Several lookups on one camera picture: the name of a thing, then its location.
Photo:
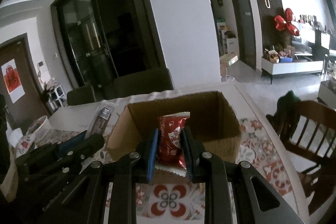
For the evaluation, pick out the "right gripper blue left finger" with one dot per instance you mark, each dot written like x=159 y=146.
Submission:
x=105 y=193

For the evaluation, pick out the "brown cardboard box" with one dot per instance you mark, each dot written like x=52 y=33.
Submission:
x=208 y=115

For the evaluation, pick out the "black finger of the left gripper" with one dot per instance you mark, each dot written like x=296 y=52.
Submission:
x=86 y=148

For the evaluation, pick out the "red fu door poster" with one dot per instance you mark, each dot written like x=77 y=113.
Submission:
x=12 y=80

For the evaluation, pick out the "red white snack packet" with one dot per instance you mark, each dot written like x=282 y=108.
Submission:
x=169 y=153

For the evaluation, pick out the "floral tissue box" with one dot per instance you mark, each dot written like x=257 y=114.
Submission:
x=25 y=144

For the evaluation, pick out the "cardboard box on floor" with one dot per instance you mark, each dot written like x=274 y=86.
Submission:
x=226 y=61

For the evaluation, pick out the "white bowl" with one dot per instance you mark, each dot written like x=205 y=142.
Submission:
x=39 y=128

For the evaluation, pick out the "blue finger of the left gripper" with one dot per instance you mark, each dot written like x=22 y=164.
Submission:
x=72 y=143

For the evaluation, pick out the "red balloon decoration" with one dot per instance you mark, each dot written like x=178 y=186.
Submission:
x=285 y=23

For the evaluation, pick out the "dark upholstered chair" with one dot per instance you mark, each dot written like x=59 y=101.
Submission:
x=146 y=82
x=80 y=96

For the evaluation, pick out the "wooden dining chair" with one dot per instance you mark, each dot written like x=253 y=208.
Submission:
x=307 y=129

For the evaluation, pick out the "white tv cabinet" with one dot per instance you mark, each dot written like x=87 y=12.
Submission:
x=290 y=69

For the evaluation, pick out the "black glass sliding door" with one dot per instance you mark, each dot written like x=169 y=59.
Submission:
x=101 y=40

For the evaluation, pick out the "white coffee table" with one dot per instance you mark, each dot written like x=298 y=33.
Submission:
x=326 y=94

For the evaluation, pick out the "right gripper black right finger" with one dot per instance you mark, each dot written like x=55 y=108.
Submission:
x=235 y=193

